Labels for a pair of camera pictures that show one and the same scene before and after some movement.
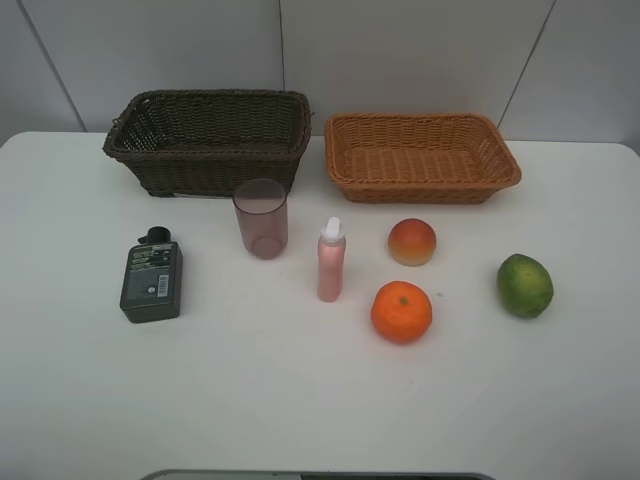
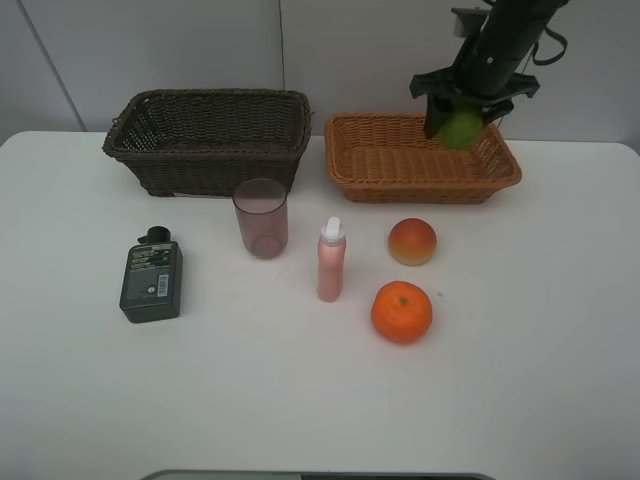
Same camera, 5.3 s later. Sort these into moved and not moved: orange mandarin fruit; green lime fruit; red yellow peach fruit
Moved: green lime fruit
Not moved: red yellow peach fruit; orange mandarin fruit
